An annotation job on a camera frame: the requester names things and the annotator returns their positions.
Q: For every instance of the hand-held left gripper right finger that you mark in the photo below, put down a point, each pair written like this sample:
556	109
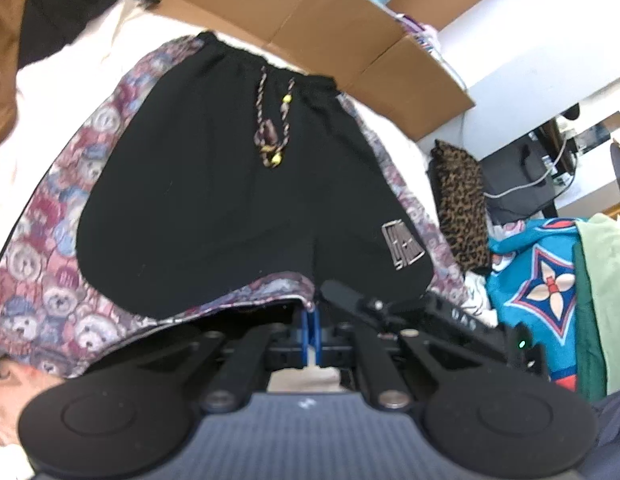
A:
315	340

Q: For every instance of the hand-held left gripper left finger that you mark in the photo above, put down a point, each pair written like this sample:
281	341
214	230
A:
301	340

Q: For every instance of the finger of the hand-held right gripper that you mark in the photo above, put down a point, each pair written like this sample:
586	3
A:
345	297

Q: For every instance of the black bear print shorts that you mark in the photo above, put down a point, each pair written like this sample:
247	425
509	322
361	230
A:
215	185

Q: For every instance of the teal printed blanket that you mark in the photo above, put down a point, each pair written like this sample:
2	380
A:
529	270

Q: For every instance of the leopard print cloth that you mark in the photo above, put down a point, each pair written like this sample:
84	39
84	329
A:
462	210

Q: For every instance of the green cloth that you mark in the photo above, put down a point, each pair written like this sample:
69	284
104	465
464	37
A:
609	285

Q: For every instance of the grey bag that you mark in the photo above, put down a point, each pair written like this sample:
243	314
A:
514	180

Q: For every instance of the person's navy pants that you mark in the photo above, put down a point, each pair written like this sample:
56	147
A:
614	440

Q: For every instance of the folded cardboard sheet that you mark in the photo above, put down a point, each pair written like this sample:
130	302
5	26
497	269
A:
315	10

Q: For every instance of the cream bear printed blanket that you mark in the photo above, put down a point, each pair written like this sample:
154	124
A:
65	75

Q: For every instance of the black jacket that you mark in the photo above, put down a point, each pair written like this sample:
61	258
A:
65	10

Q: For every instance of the brown garment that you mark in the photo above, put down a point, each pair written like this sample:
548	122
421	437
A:
5	60

